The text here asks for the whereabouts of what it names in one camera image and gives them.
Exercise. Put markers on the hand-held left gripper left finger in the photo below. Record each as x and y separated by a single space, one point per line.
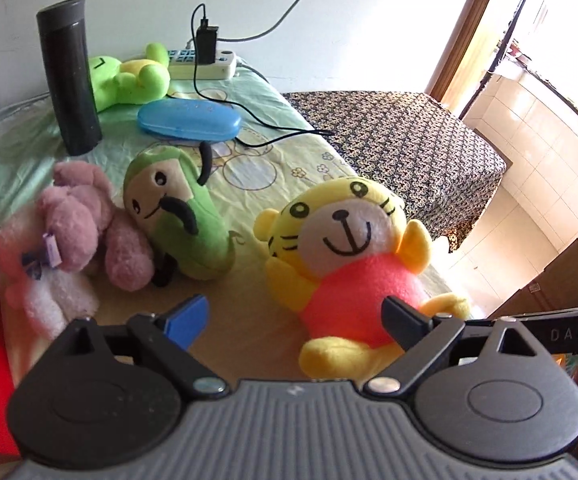
189 317

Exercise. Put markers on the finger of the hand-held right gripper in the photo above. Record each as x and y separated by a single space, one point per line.
559 332

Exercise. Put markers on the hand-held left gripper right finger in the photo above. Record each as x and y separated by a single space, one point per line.
406 325

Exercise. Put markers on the yellow tiger plush toy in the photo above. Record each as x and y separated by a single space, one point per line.
349 285

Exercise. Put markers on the green bean plush toy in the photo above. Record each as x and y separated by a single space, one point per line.
204 230

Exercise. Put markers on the mauve teddy bear plush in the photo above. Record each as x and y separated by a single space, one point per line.
76 220

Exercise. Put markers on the brown cardboard box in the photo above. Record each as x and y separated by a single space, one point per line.
564 275

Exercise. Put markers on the pale green printed sheet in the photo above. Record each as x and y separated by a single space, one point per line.
269 170

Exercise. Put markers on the dark patterned bed cover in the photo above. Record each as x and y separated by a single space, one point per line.
394 145

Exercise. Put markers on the blue glasses case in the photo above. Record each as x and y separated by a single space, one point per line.
189 119

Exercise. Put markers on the green frog plush toy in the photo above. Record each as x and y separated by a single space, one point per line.
129 82

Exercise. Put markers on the white power strip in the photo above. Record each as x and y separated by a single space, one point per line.
219 67

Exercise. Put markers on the black thermos bottle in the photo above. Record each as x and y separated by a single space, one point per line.
69 85

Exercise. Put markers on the wooden door frame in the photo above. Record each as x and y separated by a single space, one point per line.
464 35

